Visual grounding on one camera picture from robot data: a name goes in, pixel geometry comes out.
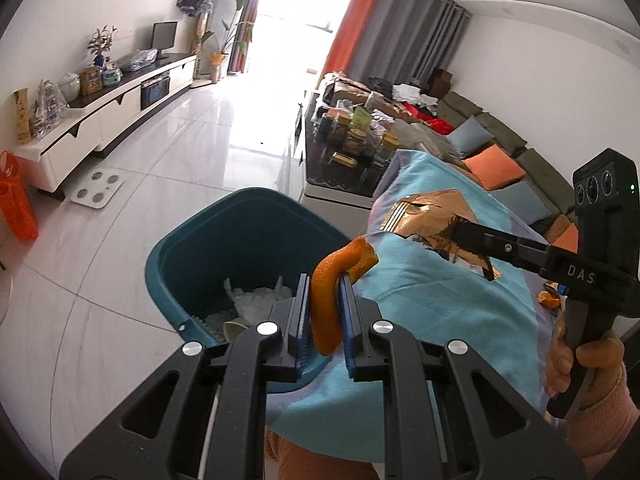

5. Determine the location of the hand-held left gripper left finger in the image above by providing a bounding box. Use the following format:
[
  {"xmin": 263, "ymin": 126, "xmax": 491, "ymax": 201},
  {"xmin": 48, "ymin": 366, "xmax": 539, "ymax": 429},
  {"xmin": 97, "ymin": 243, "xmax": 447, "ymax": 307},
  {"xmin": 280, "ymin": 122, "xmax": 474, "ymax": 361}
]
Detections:
[{"xmin": 60, "ymin": 274, "xmax": 312, "ymax": 480}]

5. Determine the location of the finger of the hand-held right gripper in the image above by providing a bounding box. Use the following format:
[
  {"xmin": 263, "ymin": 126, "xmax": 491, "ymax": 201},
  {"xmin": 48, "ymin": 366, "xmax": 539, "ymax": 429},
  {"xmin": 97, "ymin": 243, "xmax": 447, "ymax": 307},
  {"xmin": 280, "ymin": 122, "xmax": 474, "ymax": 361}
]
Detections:
[{"xmin": 452, "ymin": 220, "xmax": 551, "ymax": 273}]

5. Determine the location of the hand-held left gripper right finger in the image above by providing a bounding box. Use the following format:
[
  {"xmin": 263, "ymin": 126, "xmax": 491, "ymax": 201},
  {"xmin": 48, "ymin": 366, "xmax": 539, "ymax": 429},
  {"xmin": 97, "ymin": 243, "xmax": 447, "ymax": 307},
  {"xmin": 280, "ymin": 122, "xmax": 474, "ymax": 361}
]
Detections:
[{"xmin": 337, "ymin": 280, "xmax": 587, "ymax": 480}]

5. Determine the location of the long orange peel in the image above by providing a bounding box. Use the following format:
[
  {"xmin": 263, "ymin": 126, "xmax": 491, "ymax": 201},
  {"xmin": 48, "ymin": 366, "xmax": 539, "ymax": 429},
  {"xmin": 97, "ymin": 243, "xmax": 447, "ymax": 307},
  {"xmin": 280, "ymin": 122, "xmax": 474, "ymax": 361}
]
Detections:
[{"xmin": 310, "ymin": 237, "xmax": 379, "ymax": 357}]

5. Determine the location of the gold snack packet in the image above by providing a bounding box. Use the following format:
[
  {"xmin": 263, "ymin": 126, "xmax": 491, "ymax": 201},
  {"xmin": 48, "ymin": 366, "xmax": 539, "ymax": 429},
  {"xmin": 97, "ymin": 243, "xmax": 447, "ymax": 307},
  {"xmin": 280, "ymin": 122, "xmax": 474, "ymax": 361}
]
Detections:
[{"xmin": 378, "ymin": 189, "xmax": 503, "ymax": 282}]

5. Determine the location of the teal trash bin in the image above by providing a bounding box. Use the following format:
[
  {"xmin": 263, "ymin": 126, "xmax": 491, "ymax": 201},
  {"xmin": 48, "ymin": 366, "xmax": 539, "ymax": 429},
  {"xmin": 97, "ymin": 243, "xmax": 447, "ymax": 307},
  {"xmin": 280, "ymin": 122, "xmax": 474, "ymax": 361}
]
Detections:
[{"xmin": 145, "ymin": 187, "xmax": 353, "ymax": 395}]

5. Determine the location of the person's right forearm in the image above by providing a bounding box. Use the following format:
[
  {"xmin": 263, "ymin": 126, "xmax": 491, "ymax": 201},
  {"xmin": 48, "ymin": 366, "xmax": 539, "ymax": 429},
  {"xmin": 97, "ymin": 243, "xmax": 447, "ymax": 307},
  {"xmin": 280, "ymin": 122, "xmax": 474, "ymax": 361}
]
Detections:
[{"xmin": 565, "ymin": 365, "xmax": 640, "ymax": 458}]

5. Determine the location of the person's right hand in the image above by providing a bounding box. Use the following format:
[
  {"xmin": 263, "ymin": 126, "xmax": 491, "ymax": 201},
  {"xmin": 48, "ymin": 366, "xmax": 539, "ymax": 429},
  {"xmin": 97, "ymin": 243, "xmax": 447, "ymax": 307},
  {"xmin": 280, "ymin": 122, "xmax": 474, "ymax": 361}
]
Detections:
[{"xmin": 544, "ymin": 309, "xmax": 626, "ymax": 401}]

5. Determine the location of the orange cushion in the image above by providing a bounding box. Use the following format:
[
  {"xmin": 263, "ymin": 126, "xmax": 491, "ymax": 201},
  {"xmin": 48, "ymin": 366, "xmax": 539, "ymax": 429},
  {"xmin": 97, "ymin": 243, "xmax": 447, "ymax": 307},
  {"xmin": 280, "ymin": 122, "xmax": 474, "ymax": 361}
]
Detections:
[
  {"xmin": 462, "ymin": 144, "xmax": 526, "ymax": 191},
  {"xmin": 550, "ymin": 222, "xmax": 581, "ymax": 253}
]

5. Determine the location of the light blue cushion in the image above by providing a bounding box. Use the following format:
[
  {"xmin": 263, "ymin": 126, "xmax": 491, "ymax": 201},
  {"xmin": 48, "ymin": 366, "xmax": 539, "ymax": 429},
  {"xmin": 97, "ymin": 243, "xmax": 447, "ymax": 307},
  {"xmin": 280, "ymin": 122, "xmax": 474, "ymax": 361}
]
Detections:
[
  {"xmin": 492, "ymin": 180, "xmax": 551, "ymax": 223},
  {"xmin": 446, "ymin": 115, "xmax": 493, "ymax": 158}
]

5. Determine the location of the crumpled white tissues heap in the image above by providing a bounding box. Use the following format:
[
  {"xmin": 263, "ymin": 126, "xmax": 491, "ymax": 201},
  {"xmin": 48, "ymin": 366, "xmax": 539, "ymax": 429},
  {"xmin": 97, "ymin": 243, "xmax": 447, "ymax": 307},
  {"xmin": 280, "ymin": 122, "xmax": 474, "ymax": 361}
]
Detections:
[{"xmin": 190, "ymin": 275, "xmax": 296, "ymax": 346}]

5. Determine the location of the small orange peel piece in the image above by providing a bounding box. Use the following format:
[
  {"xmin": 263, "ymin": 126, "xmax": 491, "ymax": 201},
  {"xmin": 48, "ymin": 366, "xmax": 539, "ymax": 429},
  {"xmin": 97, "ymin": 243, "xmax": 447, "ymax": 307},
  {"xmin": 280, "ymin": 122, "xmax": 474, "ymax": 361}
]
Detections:
[{"xmin": 537, "ymin": 282, "xmax": 563, "ymax": 308}]

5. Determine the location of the teal table cloth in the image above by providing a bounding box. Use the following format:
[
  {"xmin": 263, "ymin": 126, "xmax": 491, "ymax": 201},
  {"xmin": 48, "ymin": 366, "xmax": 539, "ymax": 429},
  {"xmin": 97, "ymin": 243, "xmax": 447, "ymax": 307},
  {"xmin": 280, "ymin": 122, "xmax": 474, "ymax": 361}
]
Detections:
[{"xmin": 265, "ymin": 150, "xmax": 556, "ymax": 451}]

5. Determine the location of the green sofa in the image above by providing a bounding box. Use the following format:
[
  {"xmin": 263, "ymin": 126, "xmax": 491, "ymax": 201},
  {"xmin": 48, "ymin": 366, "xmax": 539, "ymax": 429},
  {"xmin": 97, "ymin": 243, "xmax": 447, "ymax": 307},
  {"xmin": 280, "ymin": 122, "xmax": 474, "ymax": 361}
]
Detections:
[{"xmin": 435, "ymin": 90, "xmax": 581, "ymax": 253}]

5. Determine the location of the person's pink clothing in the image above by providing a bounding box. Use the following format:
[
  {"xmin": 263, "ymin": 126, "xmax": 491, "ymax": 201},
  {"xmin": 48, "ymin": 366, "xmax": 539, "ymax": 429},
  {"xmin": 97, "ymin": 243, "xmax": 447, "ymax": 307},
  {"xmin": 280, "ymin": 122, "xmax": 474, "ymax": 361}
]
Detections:
[{"xmin": 264, "ymin": 427, "xmax": 385, "ymax": 480}]

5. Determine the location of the black-topped coffee table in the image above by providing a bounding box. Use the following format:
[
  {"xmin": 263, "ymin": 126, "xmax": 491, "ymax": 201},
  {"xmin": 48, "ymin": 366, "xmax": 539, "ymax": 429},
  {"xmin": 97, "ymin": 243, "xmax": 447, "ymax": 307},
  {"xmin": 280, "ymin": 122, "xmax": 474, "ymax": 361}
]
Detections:
[{"xmin": 299, "ymin": 91, "xmax": 401, "ymax": 207}]

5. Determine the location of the pile of clothes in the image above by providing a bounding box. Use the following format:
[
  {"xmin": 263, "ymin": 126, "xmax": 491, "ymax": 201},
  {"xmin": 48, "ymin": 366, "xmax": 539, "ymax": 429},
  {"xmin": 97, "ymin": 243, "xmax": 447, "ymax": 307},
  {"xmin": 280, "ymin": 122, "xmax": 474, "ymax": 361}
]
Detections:
[{"xmin": 370, "ymin": 75, "xmax": 453, "ymax": 133}]

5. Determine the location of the dark brown box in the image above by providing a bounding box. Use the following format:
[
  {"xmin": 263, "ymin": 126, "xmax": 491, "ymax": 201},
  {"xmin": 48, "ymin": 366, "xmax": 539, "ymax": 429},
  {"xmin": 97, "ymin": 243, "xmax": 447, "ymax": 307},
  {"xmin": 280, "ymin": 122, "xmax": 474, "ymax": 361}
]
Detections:
[{"xmin": 430, "ymin": 67, "xmax": 453, "ymax": 96}]

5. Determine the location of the group of glass jars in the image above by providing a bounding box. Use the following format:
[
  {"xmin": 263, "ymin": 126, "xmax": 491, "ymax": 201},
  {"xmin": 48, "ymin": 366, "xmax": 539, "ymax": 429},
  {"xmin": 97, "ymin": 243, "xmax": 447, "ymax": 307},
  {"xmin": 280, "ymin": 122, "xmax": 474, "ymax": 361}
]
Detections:
[{"xmin": 312, "ymin": 105, "xmax": 401, "ymax": 168}]

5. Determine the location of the white bathroom scale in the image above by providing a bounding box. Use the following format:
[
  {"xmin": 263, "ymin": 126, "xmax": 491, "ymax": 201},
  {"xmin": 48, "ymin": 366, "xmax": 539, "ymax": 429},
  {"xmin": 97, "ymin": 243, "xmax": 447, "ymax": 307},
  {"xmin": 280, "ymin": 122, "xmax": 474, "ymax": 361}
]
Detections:
[{"xmin": 70, "ymin": 170, "xmax": 126, "ymax": 206}]

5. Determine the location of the tall plant in yellow pot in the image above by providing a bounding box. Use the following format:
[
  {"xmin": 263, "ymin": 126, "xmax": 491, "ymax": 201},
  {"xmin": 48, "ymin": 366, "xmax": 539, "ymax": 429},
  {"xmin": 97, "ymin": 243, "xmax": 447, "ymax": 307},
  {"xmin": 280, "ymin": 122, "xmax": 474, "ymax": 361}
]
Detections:
[{"xmin": 200, "ymin": 0, "xmax": 253, "ymax": 81}]

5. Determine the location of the white TV cabinet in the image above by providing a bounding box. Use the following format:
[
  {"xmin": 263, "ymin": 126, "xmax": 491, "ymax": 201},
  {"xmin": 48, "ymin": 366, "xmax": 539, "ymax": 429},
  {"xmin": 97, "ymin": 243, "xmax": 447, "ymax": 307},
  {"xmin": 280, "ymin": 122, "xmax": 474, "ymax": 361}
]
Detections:
[{"xmin": 12, "ymin": 52, "xmax": 198, "ymax": 201}]

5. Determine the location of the orange mesh bag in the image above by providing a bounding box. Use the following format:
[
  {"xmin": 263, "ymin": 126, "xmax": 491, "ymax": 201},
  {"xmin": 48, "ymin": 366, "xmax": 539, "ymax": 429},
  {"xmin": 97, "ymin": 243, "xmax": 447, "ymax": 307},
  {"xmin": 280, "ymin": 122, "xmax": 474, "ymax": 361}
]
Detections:
[{"xmin": 0, "ymin": 150, "xmax": 40, "ymax": 241}]

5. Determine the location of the clear plastic bag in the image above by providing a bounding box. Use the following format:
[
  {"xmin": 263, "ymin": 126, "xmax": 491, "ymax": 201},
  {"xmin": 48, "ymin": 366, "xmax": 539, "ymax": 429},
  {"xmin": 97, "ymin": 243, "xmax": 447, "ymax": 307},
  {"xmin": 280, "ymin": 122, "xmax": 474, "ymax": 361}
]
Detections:
[{"xmin": 118, "ymin": 49, "xmax": 161, "ymax": 72}]

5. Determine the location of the black monitor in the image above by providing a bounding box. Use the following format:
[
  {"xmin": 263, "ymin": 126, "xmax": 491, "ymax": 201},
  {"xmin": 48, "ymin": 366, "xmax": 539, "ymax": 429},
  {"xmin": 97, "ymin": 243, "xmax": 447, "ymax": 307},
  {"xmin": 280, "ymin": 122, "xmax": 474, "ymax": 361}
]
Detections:
[{"xmin": 151, "ymin": 21, "xmax": 179, "ymax": 59}]

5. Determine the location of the orange and grey curtain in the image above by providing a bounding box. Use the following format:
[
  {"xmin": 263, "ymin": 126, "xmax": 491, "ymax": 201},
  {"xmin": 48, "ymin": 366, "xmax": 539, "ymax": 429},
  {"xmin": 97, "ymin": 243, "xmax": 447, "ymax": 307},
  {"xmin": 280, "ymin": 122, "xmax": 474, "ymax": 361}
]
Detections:
[{"xmin": 227, "ymin": 0, "xmax": 273, "ymax": 73}]

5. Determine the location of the wooden picture box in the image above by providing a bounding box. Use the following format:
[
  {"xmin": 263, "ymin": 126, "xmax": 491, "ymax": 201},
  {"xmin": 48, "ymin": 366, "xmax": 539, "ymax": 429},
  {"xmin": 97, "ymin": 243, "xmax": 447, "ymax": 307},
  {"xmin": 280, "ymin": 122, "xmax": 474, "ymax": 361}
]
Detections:
[{"xmin": 80, "ymin": 66, "xmax": 103, "ymax": 95}]

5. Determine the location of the plastic-wrapped model ship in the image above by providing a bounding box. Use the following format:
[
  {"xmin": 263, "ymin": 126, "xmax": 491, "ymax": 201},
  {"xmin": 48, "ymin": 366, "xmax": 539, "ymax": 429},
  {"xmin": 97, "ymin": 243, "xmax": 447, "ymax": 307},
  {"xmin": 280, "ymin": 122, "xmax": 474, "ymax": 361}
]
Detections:
[{"xmin": 32, "ymin": 80, "xmax": 70, "ymax": 136}]

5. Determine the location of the white lidded jar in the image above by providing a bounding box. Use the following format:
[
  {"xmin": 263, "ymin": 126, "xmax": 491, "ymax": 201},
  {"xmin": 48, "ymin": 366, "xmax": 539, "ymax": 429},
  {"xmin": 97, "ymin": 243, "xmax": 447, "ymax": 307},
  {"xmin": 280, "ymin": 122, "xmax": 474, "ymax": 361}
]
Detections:
[{"xmin": 59, "ymin": 72, "xmax": 81, "ymax": 103}]

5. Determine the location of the plant in blue vase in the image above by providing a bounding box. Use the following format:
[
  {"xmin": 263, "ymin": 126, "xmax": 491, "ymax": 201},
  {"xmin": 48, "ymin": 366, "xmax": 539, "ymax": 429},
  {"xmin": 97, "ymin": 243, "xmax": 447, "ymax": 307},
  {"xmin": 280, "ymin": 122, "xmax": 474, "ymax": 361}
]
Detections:
[{"xmin": 87, "ymin": 25, "xmax": 117, "ymax": 68}]

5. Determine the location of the tall gold box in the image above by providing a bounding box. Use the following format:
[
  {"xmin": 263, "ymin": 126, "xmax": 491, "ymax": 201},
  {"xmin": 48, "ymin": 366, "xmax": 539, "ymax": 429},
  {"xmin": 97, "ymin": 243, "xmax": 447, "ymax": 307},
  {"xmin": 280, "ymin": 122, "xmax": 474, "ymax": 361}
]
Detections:
[{"xmin": 12, "ymin": 89, "xmax": 33, "ymax": 145}]

